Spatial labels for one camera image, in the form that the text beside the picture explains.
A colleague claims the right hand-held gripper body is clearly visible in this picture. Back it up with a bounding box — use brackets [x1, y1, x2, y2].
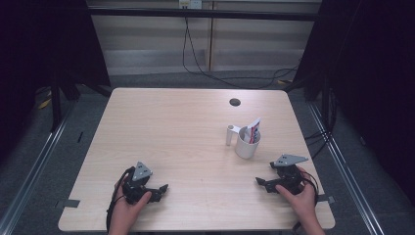
[272, 153, 309, 196]

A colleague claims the hand-held gripper cable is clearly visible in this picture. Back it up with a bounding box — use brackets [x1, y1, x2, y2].
[292, 167, 321, 233]
[105, 165, 136, 233]

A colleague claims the black curtain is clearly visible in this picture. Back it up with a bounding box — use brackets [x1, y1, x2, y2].
[293, 0, 415, 205]
[0, 0, 112, 161]

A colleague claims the long black floor cable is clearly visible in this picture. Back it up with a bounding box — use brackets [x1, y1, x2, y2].
[181, 16, 301, 90]

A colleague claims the yellow floor object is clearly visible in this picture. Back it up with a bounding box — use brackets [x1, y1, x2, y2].
[37, 97, 53, 111]

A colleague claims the black horizontal bar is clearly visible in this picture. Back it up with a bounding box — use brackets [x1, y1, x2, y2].
[87, 7, 323, 23]

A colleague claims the metal floor rail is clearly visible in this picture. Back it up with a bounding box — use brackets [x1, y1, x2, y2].
[307, 101, 385, 235]
[0, 106, 75, 235]

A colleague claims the person's right hand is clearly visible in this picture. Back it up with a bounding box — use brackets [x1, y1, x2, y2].
[275, 165, 319, 217]

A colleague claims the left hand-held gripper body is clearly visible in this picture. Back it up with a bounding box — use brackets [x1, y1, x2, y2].
[121, 161, 161, 206]

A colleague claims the right hand-held gripper cable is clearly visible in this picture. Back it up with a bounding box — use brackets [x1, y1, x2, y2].
[292, 167, 321, 233]

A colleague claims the white red toothpaste tube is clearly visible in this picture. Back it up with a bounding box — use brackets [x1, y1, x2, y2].
[246, 117, 262, 145]

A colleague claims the grey tape strip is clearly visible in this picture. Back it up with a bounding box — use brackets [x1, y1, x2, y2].
[317, 194, 336, 205]
[54, 199, 81, 210]

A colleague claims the white wall socket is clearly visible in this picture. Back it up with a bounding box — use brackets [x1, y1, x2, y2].
[178, 0, 204, 10]

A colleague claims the black stand post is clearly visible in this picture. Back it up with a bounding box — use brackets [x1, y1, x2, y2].
[49, 76, 64, 133]

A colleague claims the left hand-held gripper cable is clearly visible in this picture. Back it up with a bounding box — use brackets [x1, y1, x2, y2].
[105, 165, 136, 233]

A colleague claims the person's left hand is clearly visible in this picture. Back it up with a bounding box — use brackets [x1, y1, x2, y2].
[114, 180, 153, 218]

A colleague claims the white cup with handle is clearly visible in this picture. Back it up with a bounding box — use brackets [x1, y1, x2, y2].
[225, 124, 262, 161]

